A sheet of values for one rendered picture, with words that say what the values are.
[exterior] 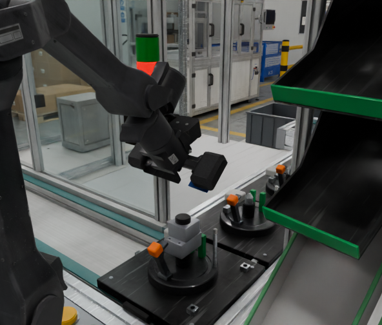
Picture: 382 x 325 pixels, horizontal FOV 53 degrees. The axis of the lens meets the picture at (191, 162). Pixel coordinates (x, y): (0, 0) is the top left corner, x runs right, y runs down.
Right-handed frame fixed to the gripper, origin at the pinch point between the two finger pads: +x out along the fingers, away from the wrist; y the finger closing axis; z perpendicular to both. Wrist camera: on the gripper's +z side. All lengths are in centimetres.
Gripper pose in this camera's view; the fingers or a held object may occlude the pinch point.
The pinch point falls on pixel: (186, 176)
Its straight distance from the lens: 69.8
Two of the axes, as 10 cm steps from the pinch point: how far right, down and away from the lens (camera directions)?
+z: 4.7, -8.1, 3.6
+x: 3.8, 5.5, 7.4
